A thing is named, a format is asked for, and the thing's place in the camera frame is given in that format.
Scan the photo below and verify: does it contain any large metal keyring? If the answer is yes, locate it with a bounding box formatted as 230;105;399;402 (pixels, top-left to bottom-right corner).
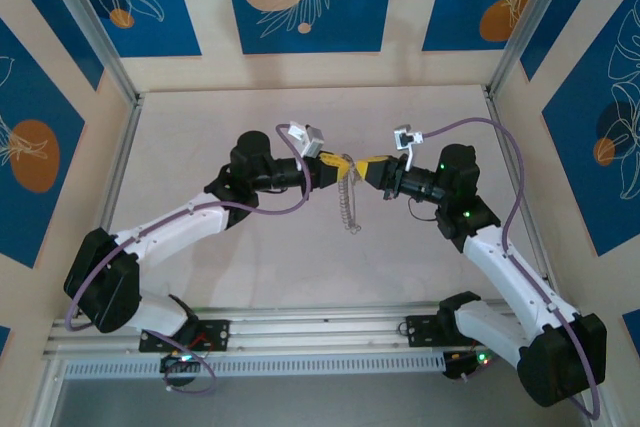
335;151;364;236

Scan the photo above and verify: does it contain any black controller board green light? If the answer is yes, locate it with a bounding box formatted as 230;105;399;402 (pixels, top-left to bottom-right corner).
159;352;206;376
442;350;501;381

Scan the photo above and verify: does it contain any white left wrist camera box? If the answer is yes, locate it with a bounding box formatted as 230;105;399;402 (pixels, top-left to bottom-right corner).
288;120;325;159

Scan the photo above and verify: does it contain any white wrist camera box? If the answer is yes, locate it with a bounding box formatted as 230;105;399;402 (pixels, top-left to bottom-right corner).
288;120;325;159
392;123;425;173

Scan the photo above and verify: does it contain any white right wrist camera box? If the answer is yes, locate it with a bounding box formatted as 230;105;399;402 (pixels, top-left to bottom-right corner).
392;123;425;173

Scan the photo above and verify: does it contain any aluminium table side rail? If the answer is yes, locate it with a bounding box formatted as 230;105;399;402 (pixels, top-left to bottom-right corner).
72;94;146;318

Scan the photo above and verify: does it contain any long aluminium mounting rail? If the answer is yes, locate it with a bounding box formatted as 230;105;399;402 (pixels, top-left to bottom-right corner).
42;304;594;358

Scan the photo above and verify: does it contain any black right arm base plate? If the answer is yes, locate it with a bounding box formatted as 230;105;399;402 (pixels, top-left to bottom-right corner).
405;314;499;348

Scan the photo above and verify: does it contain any aluminium frame post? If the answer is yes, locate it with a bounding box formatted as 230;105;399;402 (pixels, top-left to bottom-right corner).
37;0;141;103
487;0;581;98

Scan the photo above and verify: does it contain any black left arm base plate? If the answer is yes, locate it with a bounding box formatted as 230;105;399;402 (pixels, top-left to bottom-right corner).
138;319;231;353

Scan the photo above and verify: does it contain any grey slotted cable duct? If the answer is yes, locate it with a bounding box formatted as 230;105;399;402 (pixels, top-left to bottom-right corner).
62;352;449;379

